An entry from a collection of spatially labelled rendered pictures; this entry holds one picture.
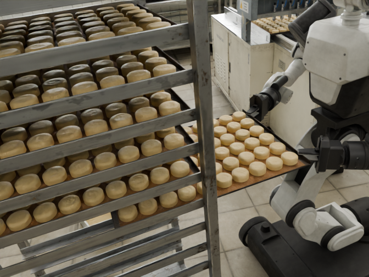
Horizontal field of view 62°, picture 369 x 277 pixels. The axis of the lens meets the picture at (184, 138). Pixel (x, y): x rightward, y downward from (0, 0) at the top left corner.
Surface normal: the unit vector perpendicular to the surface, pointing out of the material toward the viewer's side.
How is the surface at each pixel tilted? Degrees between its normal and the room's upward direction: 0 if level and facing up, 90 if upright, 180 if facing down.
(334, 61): 90
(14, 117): 90
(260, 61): 90
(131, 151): 0
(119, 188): 0
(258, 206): 0
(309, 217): 90
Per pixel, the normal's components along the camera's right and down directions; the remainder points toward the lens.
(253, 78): 0.16, 0.51
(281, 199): -0.83, -0.22
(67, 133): -0.09, -0.84
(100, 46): 0.36, 0.47
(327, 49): -0.93, 0.27
